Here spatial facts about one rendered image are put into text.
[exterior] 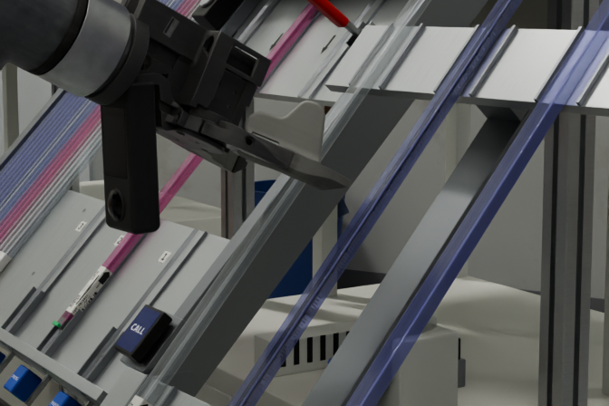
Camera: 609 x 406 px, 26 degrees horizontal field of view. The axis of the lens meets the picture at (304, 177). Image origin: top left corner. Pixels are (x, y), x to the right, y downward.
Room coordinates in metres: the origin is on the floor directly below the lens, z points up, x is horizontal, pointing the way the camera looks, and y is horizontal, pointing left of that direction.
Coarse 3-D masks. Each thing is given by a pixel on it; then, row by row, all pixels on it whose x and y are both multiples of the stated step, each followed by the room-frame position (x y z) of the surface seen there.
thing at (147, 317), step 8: (144, 312) 1.19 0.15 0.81; (152, 312) 1.18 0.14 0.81; (136, 320) 1.18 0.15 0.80; (144, 320) 1.18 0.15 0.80; (152, 320) 1.17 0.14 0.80; (128, 328) 1.18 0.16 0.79; (136, 328) 1.17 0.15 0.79; (144, 328) 1.16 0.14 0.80; (128, 336) 1.17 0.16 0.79; (136, 336) 1.16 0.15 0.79; (120, 344) 1.17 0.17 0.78; (128, 344) 1.16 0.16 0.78; (136, 344) 1.15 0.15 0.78
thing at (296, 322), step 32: (512, 0) 1.06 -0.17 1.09; (480, 32) 1.05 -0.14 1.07; (448, 96) 1.02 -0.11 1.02; (416, 128) 1.01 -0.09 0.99; (416, 160) 1.00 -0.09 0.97; (384, 192) 0.98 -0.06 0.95; (352, 224) 0.98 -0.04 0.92; (352, 256) 0.96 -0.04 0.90; (320, 288) 0.95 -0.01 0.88; (288, 320) 0.94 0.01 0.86; (288, 352) 0.93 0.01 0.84; (256, 384) 0.91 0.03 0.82
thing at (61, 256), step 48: (48, 240) 1.56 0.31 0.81; (96, 240) 1.47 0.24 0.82; (144, 240) 1.39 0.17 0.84; (192, 240) 1.33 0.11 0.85; (0, 288) 1.55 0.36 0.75; (48, 288) 1.46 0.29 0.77; (144, 288) 1.32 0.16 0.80; (192, 288) 1.26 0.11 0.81; (48, 336) 1.36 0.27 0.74; (96, 336) 1.31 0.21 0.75; (96, 384) 1.24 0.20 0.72
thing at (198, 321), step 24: (408, 24) 1.14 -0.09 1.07; (384, 48) 1.12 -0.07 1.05; (360, 72) 1.12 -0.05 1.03; (360, 96) 1.11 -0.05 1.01; (336, 120) 1.09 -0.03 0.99; (288, 192) 1.06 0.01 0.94; (264, 216) 1.06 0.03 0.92; (264, 240) 1.05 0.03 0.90; (240, 264) 1.04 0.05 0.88; (216, 288) 1.03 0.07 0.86; (216, 312) 1.02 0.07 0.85; (192, 336) 1.01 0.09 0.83; (168, 360) 1.00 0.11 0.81; (144, 384) 1.00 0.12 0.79
